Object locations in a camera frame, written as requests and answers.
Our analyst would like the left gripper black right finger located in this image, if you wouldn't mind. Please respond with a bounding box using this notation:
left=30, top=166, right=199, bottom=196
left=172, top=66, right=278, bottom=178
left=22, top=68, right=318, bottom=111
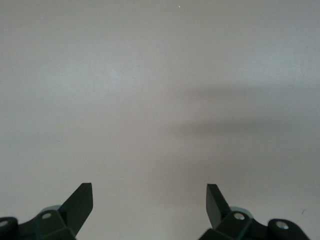
left=198, top=183, right=311, bottom=240

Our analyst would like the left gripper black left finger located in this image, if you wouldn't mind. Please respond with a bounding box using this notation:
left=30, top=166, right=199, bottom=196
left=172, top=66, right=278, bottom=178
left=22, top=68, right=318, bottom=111
left=0, top=182, right=94, bottom=240

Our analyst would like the brown table cover mat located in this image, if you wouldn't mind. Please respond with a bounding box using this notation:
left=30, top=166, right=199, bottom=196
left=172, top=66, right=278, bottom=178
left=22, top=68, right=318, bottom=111
left=0, top=0, right=320, bottom=240

